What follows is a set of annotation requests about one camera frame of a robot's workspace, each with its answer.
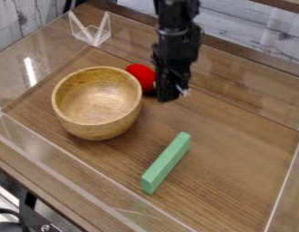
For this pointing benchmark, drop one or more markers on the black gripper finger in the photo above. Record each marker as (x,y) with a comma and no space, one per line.
(172,85)

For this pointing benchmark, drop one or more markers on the wooden bowl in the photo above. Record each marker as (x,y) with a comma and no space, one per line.
(97,102)

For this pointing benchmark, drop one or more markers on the clear acrylic tray wall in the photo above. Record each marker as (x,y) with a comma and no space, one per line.
(95,202)

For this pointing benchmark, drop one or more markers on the green rectangular block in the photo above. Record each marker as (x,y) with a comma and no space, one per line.
(163,165)

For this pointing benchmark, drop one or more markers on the black table leg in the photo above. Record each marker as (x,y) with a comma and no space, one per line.
(31,200)

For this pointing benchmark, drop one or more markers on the black metal base plate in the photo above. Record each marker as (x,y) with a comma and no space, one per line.
(35,221)

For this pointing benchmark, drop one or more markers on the red plush strawberry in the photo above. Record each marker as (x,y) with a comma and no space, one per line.
(144,74)

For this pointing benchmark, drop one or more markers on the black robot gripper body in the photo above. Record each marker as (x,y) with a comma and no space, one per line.
(175,52)

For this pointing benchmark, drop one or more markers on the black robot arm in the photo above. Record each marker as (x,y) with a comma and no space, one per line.
(176,15)

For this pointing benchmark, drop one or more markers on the clear acrylic corner bracket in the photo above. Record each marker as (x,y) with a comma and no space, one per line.
(92,35)

